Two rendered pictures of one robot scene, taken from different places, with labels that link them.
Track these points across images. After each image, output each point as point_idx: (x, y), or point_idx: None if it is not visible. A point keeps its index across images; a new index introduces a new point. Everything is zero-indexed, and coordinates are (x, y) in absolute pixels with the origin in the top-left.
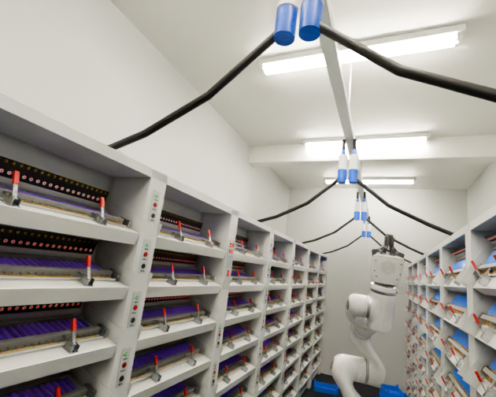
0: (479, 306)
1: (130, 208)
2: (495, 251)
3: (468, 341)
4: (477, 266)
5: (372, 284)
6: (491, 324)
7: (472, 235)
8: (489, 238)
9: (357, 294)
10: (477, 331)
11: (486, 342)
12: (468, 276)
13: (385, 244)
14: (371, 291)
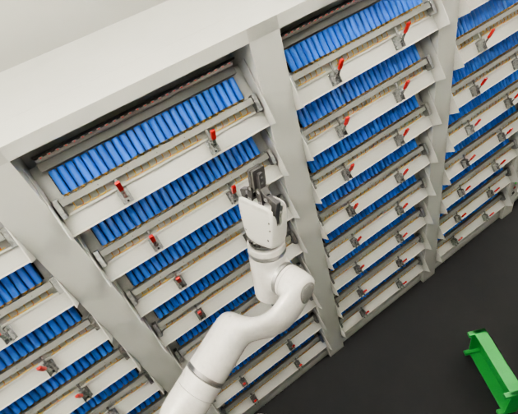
0: (87, 250)
1: None
2: (62, 167)
3: (87, 306)
4: (55, 207)
5: (283, 245)
6: (150, 232)
7: (16, 169)
8: (49, 153)
9: (298, 272)
10: (106, 274)
11: (158, 250)
12: (64, 227)
13: (265, 184)
14: (283, 255)
